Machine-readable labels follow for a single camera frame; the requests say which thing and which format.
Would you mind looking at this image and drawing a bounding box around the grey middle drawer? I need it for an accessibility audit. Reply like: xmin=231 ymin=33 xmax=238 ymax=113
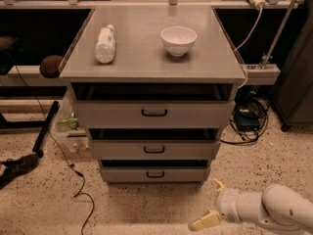
xmin=89 ymin=140 xmax=221 ymax=160

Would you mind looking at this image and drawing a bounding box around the white plastic bottle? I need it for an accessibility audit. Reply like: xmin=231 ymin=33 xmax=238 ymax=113
xmin=94 ymin=24 xmax=115 ymax=64

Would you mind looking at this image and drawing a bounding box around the brown round ball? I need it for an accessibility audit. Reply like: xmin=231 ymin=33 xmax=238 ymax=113
xmin=39 ymin=55 xmax=63 ymax=78

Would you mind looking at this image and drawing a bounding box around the blue electronic box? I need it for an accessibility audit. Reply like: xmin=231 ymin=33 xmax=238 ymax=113
xmin=234 ymin=112 xmax=260 ymax=131

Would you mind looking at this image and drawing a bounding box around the grey drawer cabinet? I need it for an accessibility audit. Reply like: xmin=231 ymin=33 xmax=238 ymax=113
xmin=58 ymin=5 xmax=246 ymax=185

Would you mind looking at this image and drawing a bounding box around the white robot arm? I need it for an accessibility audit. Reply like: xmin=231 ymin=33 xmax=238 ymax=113
xmin=189 ymin=178 xmax=313 ymax=235

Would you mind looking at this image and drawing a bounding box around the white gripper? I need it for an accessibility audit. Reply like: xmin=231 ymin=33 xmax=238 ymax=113
xmin=188 ymin=178 xmax=242 ymax=231

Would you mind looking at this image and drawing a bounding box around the clear plastic bag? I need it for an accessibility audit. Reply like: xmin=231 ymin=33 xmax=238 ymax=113
xmin=52 ymin=91 xmax=89 ymax=152

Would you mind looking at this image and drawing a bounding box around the white ceramic bowl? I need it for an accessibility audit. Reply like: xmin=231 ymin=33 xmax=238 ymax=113
xmin=160 ymin=26 xmax=198 ymax=57

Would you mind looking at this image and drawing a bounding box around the black cable bundle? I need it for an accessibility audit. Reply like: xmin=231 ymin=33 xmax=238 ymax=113
xmin=220 ymin=93 xmax=271 ymax=147

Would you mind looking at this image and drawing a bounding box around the black floor cable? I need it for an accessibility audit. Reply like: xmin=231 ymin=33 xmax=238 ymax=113
xmin=13 ymin=66 xmax=96 ymax=235

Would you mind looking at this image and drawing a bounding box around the white power cable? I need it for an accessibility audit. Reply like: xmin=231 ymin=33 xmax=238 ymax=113
xmin=233 ymin=4 xmax=264 ymax=90

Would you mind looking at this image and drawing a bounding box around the dark grey cabinet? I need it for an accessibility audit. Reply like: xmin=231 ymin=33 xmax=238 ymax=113
xmin=270 ymin=6 xmax=313 ymax=131

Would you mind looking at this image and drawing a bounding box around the grey bottom drawer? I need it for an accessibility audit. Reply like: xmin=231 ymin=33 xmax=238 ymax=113
xmin=100 ymin=167 xmax=210 ymax=183

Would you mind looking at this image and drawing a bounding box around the grey top drawer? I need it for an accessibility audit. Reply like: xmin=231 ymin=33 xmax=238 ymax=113
xmin=73 ymin=101 xmax=235 ymax=128

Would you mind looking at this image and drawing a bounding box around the black metal bar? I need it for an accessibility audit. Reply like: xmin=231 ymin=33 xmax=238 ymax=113
xmin=32 ymin=101 xmax=59 ymax=158

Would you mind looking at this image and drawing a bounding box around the silver metal pole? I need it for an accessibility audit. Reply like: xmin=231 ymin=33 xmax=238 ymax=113
xmin=258 ymin=0 xmax=297 ymax=70

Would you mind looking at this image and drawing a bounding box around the grey drawer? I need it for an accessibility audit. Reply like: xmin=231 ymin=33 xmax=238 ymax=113
xmin=100 ymin=167 xmax=210 ymax=183
xmin=73 ymin=101 xmax=235 ymax=128
xmin=89 ymin=140 xmax=221 ymax=160

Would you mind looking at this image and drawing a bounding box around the black cloth on floor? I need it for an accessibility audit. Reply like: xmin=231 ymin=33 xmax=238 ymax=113
xmin=0 ymin=154 xmax=39 ymax=189

